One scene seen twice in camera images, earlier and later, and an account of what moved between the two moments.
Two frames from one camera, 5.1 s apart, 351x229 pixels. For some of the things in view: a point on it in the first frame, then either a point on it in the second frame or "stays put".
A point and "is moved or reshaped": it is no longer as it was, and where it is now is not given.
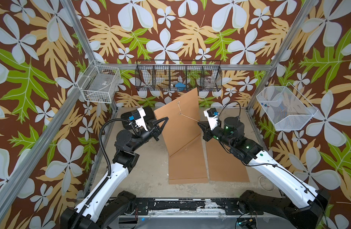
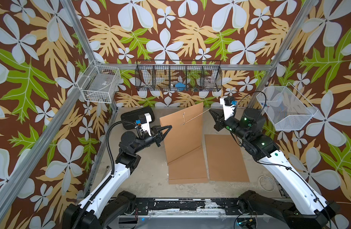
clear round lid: (266, 184) stays put
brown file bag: (182, 127) is moved or reshaped
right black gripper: (205, 125) → (219, 114)
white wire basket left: (100, 84) stays put
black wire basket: (178, 76) stays put
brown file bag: (222, 165) stays put
